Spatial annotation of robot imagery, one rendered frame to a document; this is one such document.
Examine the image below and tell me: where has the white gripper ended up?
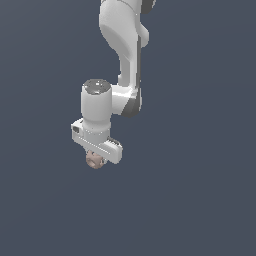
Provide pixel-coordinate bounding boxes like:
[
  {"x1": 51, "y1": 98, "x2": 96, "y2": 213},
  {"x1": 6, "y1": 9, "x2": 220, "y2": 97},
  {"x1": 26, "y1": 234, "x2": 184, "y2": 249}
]
[{"x1": 70, "y1": 118, "x2": 124, "y2": 165}]

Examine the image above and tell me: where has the small tan rounded object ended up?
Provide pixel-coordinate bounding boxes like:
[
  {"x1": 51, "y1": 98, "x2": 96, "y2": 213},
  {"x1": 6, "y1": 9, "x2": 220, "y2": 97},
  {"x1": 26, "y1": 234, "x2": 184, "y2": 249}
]
[{"x1": 85, "y1": 150, "x2": 107, "y2": 170}]

